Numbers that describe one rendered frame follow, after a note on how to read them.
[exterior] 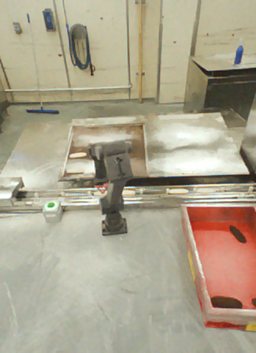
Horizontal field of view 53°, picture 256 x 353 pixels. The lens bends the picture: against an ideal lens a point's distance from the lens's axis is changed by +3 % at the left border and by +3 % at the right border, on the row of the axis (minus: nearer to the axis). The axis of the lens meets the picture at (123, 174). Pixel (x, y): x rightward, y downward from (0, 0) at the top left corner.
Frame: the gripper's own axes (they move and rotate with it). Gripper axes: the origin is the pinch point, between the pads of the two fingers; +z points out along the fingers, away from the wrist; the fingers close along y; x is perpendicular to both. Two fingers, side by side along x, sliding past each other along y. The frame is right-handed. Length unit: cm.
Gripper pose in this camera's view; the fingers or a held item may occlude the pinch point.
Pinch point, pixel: (102, 188)
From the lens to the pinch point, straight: 132.8
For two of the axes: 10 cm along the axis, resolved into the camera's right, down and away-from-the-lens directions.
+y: -0.1, 6.0, -8.0
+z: 0.5, 8.0, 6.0
